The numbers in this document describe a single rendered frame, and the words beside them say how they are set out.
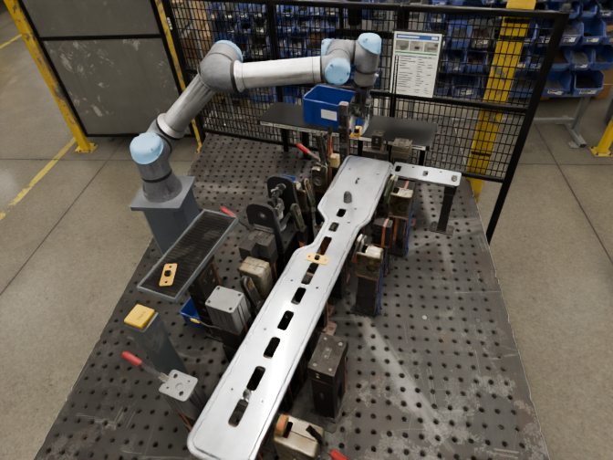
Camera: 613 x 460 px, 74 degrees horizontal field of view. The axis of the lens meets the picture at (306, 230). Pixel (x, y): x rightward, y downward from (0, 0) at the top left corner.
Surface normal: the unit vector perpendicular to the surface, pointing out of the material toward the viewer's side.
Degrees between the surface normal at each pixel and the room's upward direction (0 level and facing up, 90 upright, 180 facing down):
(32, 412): 0
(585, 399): 0
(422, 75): 90
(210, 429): 0
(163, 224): 90
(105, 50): 88
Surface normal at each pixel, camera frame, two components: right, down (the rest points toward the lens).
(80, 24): -0.13, 0.71
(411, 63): -0.38, 0.66
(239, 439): -0.07, -0.72
